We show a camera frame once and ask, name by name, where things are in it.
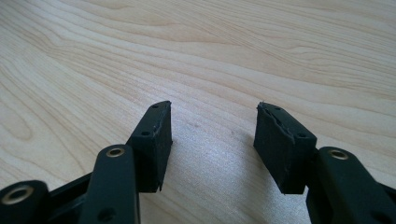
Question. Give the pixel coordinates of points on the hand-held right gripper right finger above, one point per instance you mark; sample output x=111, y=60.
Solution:
x=281, y=152

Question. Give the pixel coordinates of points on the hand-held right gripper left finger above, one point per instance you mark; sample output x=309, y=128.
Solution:
x=152, y=149

